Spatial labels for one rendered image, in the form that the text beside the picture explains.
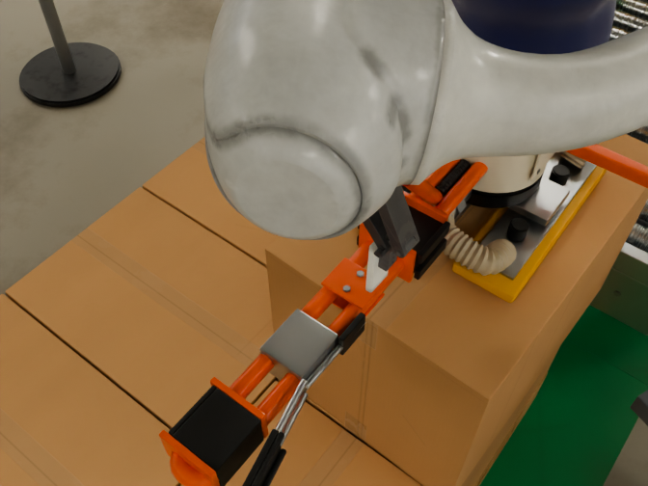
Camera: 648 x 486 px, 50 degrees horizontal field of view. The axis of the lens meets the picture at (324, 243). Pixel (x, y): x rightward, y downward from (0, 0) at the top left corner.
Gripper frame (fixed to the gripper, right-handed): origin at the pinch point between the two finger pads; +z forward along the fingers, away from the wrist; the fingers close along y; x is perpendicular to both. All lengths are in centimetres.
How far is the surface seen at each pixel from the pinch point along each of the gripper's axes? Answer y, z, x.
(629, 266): -23, 63, -77
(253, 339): 30, 67, -14
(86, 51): 201, 118, -95
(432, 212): -2.2, 11.0, -19.8
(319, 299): 1.4, 12.7, -1.1
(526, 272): -13.8, 24.4, -29.8
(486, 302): -11.3, 27.3, -23.7
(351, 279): 0.1, 12.2, -5.5
